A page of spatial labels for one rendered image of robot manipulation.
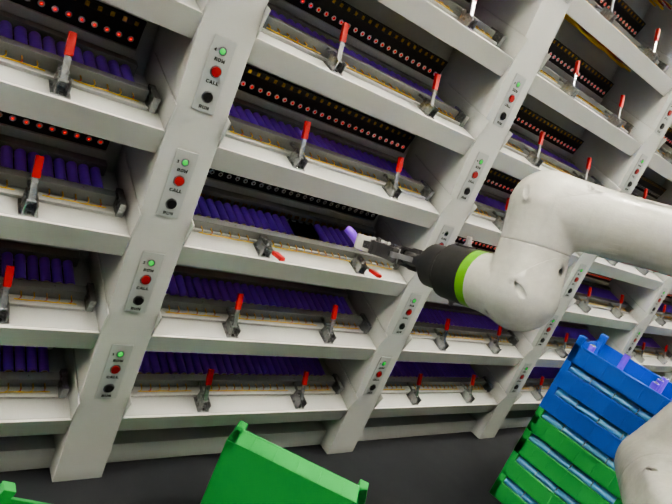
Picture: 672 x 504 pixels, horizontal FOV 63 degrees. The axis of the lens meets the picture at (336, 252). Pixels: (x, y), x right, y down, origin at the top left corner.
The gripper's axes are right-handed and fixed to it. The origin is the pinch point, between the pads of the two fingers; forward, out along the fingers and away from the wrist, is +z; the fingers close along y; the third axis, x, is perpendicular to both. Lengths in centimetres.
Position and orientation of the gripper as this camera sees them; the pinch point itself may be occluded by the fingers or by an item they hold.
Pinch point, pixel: (372, 245)
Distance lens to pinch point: 108.1
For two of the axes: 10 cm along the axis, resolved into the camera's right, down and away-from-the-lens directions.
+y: -7.8, -1.7, -6.0
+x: -2.6, 9.6, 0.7
